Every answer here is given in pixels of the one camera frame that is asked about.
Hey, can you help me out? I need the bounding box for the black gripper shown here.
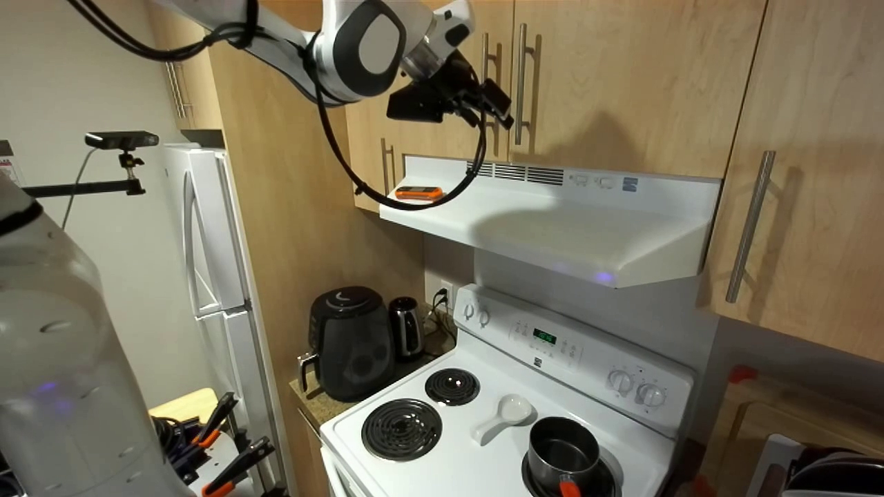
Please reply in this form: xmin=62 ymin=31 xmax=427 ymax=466
xmin=430 ymin=51 xmax=517 ymax=132

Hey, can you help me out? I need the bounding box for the wooden cabinet door steel handle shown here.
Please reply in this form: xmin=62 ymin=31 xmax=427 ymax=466
xmin=510 ymin=0 xmax=768 ymax=183

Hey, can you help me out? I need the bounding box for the wooden cabinet door right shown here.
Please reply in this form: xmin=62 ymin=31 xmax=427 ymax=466
xmin=403 ymin=0 xmax=517 ymax=161

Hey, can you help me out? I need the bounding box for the tall wooden cabinet door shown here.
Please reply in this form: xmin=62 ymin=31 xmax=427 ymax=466
xmin=344 ymin=95 xmax=412 ymax=216
xmin=696 ymin=0 xmax=884 ymax=365

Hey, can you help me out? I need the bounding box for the short wooden cabinet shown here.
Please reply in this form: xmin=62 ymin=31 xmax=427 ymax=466
xmin=145 ymin=0 xmax=226 ymax=135

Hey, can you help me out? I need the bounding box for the wooden base cabinet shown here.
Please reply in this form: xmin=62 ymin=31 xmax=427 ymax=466
xmin=286 ymin=380 xmax=340 ymax=497

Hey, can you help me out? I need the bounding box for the orange black handheld device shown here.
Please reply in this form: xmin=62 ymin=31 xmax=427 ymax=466
xmin=388 ymin=180 xmax=452 ymax=208

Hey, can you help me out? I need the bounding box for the white range hood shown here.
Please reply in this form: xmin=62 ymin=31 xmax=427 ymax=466
xmin=377 ymin=153 xmax=725 ymax=291

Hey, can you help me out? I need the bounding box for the wooden side panel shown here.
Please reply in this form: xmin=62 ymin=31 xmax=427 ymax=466
xmin=206 ymin=35 xmax=432 ymax=497

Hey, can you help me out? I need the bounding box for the white electric stove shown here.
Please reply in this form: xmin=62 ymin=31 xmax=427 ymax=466
xmin=315 ymin=282 xmax=700 ymax=497

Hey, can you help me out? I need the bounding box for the black air fryer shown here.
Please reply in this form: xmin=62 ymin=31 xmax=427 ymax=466
xmin=297 ymin=284 xmax=402 ymax=407

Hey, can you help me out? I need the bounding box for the white spoon rest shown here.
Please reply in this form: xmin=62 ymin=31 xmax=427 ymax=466
xmin=470 ymin=396 xmax=540 ymax=451

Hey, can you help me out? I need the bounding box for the white refrigerator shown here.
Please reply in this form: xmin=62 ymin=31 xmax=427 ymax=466
xmin=159 ymin=140 xmax=290 ymax=497

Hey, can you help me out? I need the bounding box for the black orange clamp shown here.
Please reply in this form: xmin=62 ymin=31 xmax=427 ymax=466
xmin=177 ymin=389 xmax=244 ymax=463
xmin=199 ymin=436 xmax=280 ymax=497

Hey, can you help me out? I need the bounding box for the wooden cutting board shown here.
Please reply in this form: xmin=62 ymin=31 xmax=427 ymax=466
xmin=703 ymin=365 xmax=884 ymax=497

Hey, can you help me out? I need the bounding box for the black dish rack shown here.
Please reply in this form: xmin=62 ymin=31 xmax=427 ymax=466
xmin=783 ymin=447 xmax=884 ymax=497

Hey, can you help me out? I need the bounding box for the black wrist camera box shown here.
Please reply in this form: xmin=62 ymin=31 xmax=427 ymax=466
xmin=384 ymin=81 xmax=456 ymax=124

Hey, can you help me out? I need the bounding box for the white wall outlet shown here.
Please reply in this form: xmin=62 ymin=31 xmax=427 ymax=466
xmin=430 ymin=284 xmax=456 ymax=320

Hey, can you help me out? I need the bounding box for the grey pot orange handle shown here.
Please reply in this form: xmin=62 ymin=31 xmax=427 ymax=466
xmin=526 ymin=415 xmax=605 ymax=497

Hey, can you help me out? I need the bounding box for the black camera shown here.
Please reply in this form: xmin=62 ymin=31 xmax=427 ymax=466
xmin=84 ymin=126 xmax=163 ymax=155

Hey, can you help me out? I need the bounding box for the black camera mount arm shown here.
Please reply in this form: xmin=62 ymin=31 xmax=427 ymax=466
xmin=22 ymin=150 xmax=151 ymax=202

